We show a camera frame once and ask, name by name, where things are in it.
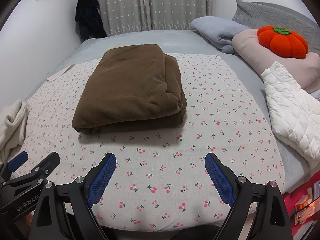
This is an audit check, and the orange pumpkin cushion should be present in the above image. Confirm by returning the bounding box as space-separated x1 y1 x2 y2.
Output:
257 25 309 59

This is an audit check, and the pink pillow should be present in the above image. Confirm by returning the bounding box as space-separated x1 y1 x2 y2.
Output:
232 29 319 94

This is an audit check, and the dark hanging garment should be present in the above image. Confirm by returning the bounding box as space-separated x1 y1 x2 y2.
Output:
75 0 107 41

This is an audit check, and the grey dotted curtain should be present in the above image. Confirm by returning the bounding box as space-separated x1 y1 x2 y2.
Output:
98 0 213 36

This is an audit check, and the cherry print blanket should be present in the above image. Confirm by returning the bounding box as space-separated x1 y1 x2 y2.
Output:
17 54 285 231

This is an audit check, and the cream fleece garment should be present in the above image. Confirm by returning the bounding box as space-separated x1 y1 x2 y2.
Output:
0 99 29 163

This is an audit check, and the white quilted jacket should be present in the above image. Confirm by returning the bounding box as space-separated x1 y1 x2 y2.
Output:
261 61 319 169

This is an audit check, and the brown coat with fur collar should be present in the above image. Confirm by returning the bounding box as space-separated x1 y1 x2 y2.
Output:
72 44 187 134

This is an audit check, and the light blue bed sheet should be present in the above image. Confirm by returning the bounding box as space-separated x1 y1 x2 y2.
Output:
24 29 311 193

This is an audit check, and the red plastic stool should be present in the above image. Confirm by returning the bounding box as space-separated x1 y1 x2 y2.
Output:
283 172 319 239

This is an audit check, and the folded blue blanket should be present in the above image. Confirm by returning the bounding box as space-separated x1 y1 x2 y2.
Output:
189 16 249 54

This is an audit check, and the grey quilted pillow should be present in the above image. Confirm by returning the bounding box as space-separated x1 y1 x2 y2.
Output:
232 0 320 54

